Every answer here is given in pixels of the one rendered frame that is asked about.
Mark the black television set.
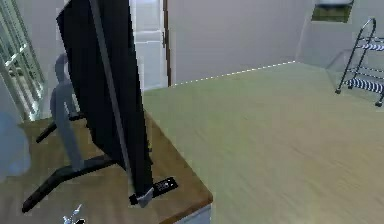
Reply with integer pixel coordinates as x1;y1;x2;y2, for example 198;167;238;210
21;0;155;214

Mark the brown wooden television table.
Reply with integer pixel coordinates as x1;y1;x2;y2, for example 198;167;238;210
0;111;214;224

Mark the white room door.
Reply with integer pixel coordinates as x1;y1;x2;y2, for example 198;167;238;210
129;0;172;92

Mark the framed wall picture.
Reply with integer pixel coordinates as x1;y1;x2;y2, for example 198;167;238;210
311;0;355;24

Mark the black remote control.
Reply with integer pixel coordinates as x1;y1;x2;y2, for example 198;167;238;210
129;176;179;206

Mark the small silver object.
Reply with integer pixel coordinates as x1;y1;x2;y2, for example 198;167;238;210
62;203;86;224

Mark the black metal wire rack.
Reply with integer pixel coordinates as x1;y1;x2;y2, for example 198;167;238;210
335;17;384;108

